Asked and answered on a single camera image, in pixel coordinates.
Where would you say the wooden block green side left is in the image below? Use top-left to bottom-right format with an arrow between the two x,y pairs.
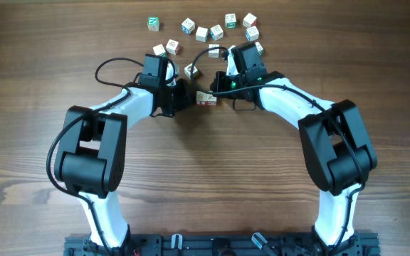
153,44 -> 167,57

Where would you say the wooden block red pattern top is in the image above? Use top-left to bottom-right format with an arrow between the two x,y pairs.
206,94 -> 217,105

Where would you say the right black cable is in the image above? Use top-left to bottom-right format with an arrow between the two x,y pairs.
189,46 -> 366,256

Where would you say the plain white wooden block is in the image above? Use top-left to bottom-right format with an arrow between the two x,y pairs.
196,26 -> 209,42

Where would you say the wooden block M top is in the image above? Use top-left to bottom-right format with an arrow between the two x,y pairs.
208,44 -> 220,58

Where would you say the wooden block blue P side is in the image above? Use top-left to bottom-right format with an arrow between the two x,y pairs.
246,26 -> 260,41

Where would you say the wooden block green Z side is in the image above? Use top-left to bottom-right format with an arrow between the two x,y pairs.
225,14 -> 237,28

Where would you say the wooden block shell top red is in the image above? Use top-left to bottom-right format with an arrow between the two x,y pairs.
166,39 -> 180,55

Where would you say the wooden block red U side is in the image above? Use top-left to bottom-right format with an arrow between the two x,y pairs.
196,91 -> 206,105

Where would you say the left black cable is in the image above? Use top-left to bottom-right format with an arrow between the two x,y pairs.
46,57 -> 177,256

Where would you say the wooden block green Z top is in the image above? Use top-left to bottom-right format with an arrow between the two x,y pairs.
147,16 -> 160,31

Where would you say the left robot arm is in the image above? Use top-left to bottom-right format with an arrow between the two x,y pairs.
46,54 -> 193,255

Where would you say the wooden block green side right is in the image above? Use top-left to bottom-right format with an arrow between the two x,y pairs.
255,42 -> 264,55

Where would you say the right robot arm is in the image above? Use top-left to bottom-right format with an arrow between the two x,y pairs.
210,43 -> 377,254

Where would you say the wooden block blue X side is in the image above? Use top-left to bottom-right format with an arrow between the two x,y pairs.
210,24 -> 224,41

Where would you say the wooden block yellow side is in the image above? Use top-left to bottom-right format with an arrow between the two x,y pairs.
184,63 -> 200,79

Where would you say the black cable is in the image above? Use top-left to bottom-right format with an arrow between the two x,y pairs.
189,46 -> 366,256
46,57 -> 177,256

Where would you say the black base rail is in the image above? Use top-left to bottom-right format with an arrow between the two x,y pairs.
63,232 -> 381,256

